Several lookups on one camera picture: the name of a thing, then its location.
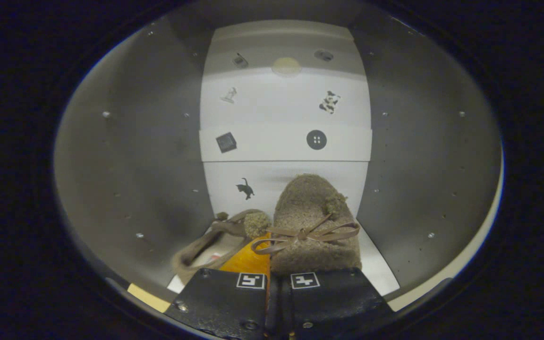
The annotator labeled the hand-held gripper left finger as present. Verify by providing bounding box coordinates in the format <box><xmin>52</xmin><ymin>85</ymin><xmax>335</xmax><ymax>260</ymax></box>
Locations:
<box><xmin>164</xmin><ymin>231</ymin><xmax>271</xmax><ymax>340</ymax></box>

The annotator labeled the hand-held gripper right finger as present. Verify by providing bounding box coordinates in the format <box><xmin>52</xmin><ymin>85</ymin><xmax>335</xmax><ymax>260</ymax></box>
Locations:
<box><xmin>270</xmin><ymin>267</ymin><xmax>394</xmax><ymax>340</ymax></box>

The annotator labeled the brown fuzzy shoe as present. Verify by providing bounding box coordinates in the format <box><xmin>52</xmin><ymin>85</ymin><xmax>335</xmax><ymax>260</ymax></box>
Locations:
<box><xmin>251</xmin><ymin>173</ymin><xmax>363</xmax><ymax>277</ymax></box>
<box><xmin>171</xmin><ymin>209</ymin><xmax>272</xmax><ymax>285</ymax></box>

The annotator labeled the grey shoe cabinet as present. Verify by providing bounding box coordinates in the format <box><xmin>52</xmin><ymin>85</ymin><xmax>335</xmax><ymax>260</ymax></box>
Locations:
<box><xmin>54</xmin><ymin>9</ymin><xmax>504</xmax><ymax>312</ymax></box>

